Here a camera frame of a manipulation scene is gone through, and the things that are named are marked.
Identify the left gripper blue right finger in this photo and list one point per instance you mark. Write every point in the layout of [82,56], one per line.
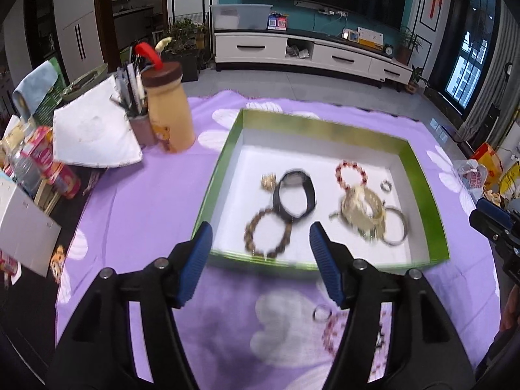
[322,249]

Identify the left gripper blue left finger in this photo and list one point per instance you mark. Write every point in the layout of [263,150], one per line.
[194,254]

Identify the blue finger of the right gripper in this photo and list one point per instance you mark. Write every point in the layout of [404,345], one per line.
[493,211]
[490,225]

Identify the cream white sport watch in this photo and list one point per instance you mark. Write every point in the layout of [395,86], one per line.
[362,210]

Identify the silver bangle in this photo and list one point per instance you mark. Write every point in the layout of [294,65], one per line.
[396,227]

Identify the black wrist watch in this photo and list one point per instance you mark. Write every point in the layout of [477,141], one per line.
[294,197]

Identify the gold flower brooch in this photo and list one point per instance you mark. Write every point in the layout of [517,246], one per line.
[269,182]

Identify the person's right hand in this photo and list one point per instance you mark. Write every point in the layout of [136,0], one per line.
[510,314]

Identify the white plastic bag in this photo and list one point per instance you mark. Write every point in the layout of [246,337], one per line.
[473,176]

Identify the yellow orange bag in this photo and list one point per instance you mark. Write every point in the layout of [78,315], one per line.
[486,155]

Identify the black white bead ornament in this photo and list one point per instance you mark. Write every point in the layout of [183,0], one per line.
[380,339]

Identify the green cardboard box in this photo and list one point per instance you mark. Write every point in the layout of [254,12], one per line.
[247,232]

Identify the pink yogurt cup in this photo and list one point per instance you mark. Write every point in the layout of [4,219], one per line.
[63,179]
[39,148]

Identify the yellow bear bottle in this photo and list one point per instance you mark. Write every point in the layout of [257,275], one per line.
[168,108]

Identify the white paper sheet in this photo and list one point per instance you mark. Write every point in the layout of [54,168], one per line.
[94,131]

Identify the white small carton box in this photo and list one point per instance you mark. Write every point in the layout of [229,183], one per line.
[27,234]

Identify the potted plant right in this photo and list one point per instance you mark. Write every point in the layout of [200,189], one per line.
[408,43]

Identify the pen holder cup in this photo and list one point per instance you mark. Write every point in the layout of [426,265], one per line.
[131,97]

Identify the small alarm clock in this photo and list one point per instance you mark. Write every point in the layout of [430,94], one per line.
[388,50]

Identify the white tv cabinet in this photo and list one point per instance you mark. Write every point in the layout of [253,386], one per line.
[305,52]

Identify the potted plant by door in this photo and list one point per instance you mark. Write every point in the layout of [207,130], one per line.
[187,46]

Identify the blue cloth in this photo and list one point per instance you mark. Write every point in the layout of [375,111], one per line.
[33,89]

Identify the clear storage bin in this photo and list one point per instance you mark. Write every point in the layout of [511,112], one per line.
[240,16]

